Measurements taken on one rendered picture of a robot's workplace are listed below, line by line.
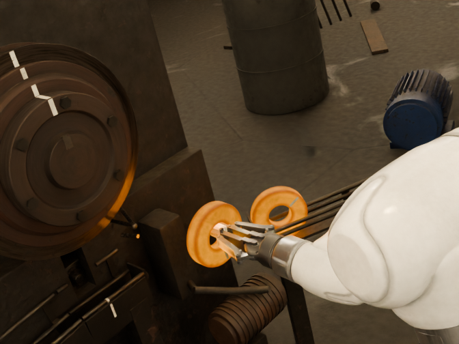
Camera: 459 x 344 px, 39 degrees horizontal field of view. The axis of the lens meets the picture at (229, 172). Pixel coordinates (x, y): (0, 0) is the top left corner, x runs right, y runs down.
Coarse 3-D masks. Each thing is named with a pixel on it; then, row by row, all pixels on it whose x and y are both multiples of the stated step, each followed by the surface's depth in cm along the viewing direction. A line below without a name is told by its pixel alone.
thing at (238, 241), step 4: (220, 228) 147; (220, 232) 147; (224, 232) 147; (228, 232) 146; (224, 236) 146; (228, 236) 145; (232, 236) 145; (236, 236) 144; (228, 240) 146; (232, 240) 145; (236, 240) 143; (240, 240) 142; (244, 240) 141; (248, 240) 141; (252, 240) 140; (256, 240) 140; (236, 244) 144; (240, 244) 143; (244, 244) 142; (252, 244) 140; (256, 244) 140; (240, 248) 144; (244, 248) 143
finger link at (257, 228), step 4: (236, 224) 148; (240, 224) 148; (244, 224) 148; (248, 224) 148; (252, 224) 147; (256, 224) 147; (244, 228) 148; (248, 228) 147; (252, 228) 147; (256, 228) 146; (260, 228) 145; (264, 228) 145; (268, 228) 145; (272, 228) 145; (260, 232) 146; (264, 232) 146
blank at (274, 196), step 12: (264, 192) 174; (276, 192) 172; (288, 192) 173; (264, 204) 173; (276, 204) 174; (288, 204) 174; (300, 204) 175; (252, 216) 174; (264, 216) 174; (288, 216) 178; (300, 216) 177; (276, 228) 177; (288, 228) 177
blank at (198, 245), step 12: (216, 204) 149; (228, 204) 151; (204, 216) 146; (216, 216) 148; (228, 216) 151; (192, 228) 146; (204, 228) 146; (192, 240) 146; (204, 240) 147; (192, 252) 147; (204, 252) 148; (216, 252) 151; (204, 264) 149; (216, 264) 152
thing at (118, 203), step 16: (16, 48) 130; (32, 48) 133; (48, 48) 135; (64, 48) 138; (0, 64) 128; (80, 64) 141; (96, 64) 144; (112, 80) 148; (128, 112) 153; (128, 176) 156; (112, 208) 154; (0, 240) 135; (80, 240) 149; (16, 256) 138; (32, 256) 141; (48, 256) 144
